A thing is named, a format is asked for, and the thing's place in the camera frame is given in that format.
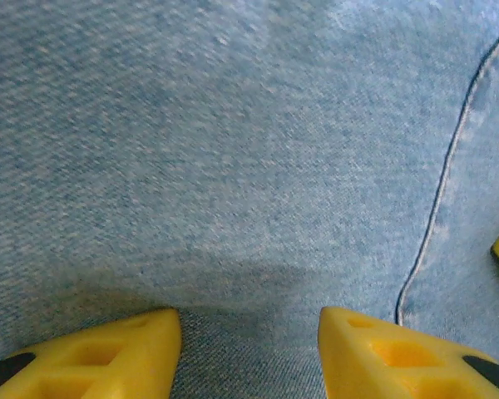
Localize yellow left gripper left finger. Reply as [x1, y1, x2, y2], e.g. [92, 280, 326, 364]
[0, 307, 182, 399]

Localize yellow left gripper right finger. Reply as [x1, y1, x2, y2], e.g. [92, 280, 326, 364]
[318, 306, 499, 399]

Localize light blue denim jeans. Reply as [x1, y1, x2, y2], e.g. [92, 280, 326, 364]
[0, 0, 499, 399]

